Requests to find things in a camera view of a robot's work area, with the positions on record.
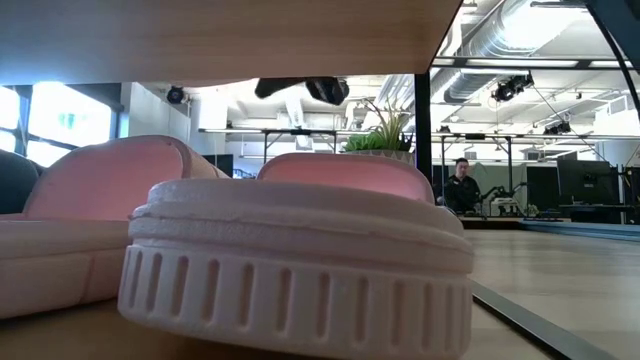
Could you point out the silver ventilation duct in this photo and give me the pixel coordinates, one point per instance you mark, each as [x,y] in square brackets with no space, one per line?
[495,30]

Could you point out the black ceiling spotlight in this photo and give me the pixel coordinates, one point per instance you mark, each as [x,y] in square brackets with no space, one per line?
[176,95]

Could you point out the pink slide sandal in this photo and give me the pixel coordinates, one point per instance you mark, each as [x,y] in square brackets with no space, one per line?
[300,280]
[100,185]

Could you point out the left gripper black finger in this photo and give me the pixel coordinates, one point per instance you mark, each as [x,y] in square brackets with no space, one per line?
[277,87]

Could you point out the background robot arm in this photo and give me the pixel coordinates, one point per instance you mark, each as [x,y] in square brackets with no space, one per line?
[505,205]

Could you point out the black monitor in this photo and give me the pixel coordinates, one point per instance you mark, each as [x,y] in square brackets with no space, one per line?
[587,180]

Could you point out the black metal rig frame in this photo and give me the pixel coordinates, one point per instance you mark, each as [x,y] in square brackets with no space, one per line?
[625,20]

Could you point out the black ceiling light cluster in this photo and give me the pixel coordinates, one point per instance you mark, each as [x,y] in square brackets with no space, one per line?
[510,89]

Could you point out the person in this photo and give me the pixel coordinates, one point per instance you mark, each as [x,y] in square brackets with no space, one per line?
[462,192]

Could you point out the black slide sandal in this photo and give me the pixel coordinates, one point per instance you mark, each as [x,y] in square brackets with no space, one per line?
[15,182]

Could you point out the black frame table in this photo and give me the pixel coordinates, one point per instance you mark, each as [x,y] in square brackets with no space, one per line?
[300,132]

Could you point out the succulent in white faceted pot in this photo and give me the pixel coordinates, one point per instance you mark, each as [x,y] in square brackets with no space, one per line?
[380,142]

